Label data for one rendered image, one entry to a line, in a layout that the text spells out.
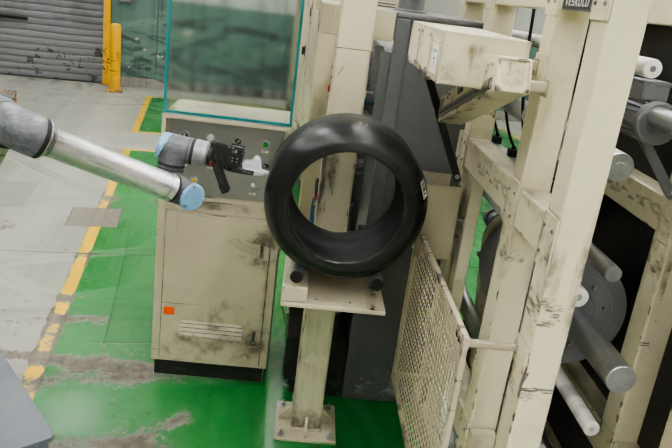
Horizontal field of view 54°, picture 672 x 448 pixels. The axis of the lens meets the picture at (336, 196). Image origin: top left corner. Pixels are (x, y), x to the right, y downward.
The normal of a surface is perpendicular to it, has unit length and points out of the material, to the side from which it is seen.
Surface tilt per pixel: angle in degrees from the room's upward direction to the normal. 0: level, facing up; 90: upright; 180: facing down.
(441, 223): 90
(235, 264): 90
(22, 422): 0
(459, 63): 90
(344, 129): 43
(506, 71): 72
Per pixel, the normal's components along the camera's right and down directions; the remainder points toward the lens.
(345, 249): 0.00, -0.62
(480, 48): 0.03, 0.30
